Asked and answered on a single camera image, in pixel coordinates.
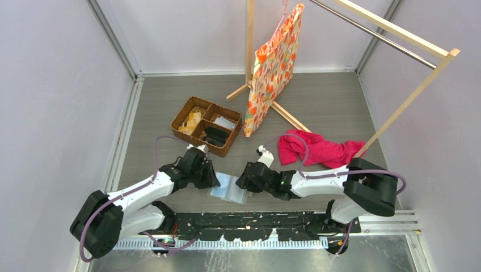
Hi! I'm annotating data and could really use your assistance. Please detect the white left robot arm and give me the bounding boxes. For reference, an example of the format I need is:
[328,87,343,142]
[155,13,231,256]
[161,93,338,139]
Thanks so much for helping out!
[69,144,220,259]

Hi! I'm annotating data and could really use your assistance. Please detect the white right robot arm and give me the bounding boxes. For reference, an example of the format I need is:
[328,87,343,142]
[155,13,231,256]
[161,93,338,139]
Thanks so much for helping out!
[236,158,402,233]

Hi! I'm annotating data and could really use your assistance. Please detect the black VIP cards in basket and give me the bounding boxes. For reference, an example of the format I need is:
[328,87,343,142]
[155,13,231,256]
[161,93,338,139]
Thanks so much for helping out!
[203,126,229,147]

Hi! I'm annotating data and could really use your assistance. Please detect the gold VIP cards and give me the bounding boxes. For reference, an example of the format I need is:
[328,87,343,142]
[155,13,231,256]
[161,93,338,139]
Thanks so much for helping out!
[178,112,202,135]

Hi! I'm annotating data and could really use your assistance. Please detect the white VIP cards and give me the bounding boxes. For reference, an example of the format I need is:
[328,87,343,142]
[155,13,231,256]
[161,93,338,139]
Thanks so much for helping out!
[213,116,236,130]

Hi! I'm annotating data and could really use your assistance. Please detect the brown woven divided basket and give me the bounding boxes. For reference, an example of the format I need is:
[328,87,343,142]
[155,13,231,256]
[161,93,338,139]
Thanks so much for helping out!
[170,96,242,157]

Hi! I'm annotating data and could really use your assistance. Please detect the pink cloth garment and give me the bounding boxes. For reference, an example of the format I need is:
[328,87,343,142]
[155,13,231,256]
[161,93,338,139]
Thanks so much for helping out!
[278,130,365,168]

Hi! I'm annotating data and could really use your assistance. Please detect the floral orange paper bag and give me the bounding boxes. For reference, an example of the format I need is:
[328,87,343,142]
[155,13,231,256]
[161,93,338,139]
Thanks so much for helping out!
[243,3,307,138]

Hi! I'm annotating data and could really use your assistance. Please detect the wooden clothes rack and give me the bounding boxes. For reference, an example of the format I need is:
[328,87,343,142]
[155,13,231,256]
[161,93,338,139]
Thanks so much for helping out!
[226,1,460,158]

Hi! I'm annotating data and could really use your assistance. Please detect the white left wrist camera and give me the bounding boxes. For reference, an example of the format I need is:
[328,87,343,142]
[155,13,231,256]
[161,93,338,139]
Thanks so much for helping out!
[187,144,209,155]

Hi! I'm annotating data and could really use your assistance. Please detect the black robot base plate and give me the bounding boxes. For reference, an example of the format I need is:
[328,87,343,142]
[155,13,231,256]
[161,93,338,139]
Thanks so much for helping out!
[147,211,361,241]

